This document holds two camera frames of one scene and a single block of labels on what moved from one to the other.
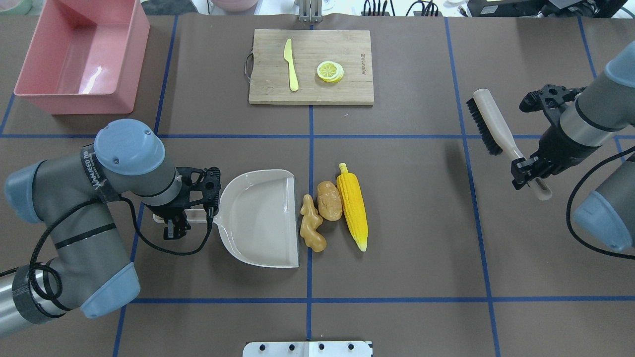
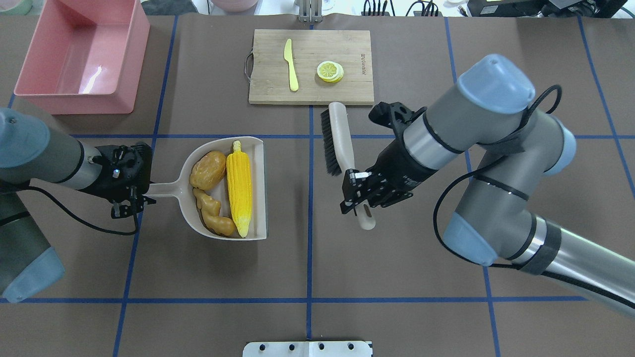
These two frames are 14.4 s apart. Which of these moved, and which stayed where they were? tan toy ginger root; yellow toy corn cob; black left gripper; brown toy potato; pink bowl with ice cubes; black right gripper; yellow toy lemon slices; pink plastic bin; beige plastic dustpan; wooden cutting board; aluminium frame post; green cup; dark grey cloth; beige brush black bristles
Moved: beige brush black bristles; beige plastic dustpan; brown toy potato; black left gripper; tan toy ginger root; yellow toy corn cob; black right gripper
Stayed: dark grey cloth; pink bowl with ice cubes; pink plastic bin; aluminium frame post; wooden cutting board; green cup; yellow toy lemon slices
